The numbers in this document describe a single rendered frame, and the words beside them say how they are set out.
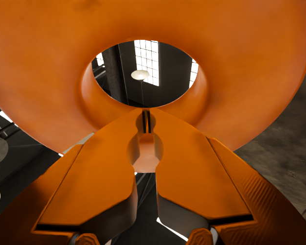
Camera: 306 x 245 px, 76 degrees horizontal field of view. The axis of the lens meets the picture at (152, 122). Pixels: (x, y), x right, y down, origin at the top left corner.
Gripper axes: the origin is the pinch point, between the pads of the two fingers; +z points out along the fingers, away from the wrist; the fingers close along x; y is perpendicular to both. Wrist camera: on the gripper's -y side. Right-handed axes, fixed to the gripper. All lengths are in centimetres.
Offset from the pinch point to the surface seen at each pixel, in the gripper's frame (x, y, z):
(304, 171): 33.4, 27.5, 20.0
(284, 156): 29.4, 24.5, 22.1
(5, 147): -182, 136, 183
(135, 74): -54, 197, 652
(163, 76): 55, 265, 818
